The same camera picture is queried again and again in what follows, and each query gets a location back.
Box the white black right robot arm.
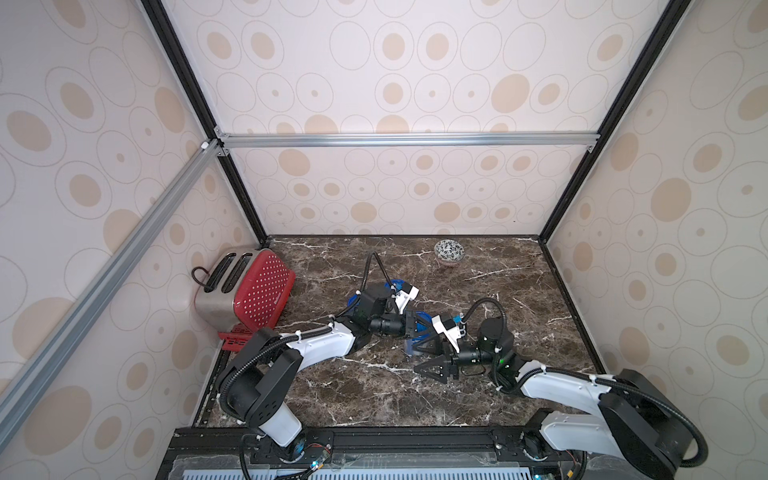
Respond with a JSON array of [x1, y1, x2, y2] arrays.
[[405, 311, 709, 479]]

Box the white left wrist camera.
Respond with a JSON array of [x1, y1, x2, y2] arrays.
[[394, 292, 419, 314]]

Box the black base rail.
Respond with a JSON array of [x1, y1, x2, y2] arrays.
[[157, 426, 588, 479]]

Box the silver aluminium crossbar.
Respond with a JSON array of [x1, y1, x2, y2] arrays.
[[220, 131, 600, 149]]

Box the red polka dot toaster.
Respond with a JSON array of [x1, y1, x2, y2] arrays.
[[191, 247, 296, 333]]

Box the blue lid container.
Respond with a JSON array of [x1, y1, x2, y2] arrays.
[[389, 279, 419, 296], [404, 311, 437, 356]]

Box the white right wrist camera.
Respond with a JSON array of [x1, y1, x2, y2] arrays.
[[431, 315, 466, 353]]

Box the silver aluminium left rail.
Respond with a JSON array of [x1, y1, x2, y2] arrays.
[[1, 139, 221, 449]]

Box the red plastic rack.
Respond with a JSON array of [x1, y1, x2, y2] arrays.
[[218, 323, 253, 352]]

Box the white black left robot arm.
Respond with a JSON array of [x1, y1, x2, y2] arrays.
[[215, 252, 419, 448]]

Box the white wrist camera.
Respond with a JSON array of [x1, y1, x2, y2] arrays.
[[431, 315, 466, 353], [394, 292, 419, 314]]

